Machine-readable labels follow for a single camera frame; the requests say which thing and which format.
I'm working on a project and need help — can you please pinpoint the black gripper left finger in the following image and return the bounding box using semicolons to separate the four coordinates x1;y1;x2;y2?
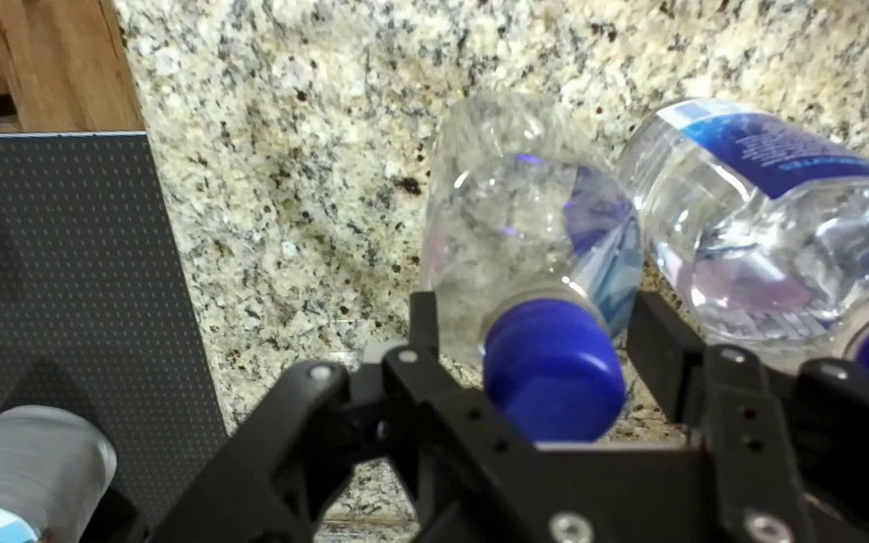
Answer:
407;293;441;360

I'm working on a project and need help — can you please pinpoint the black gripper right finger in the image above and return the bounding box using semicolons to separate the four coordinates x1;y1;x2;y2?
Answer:
627;289;705;427

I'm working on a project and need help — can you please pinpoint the clear water bottle blue cap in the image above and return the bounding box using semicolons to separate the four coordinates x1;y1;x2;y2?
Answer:
422;89;642;442

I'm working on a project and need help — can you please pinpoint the grey plastic bottle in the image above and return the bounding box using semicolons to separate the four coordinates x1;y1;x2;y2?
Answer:
0;404;116;543

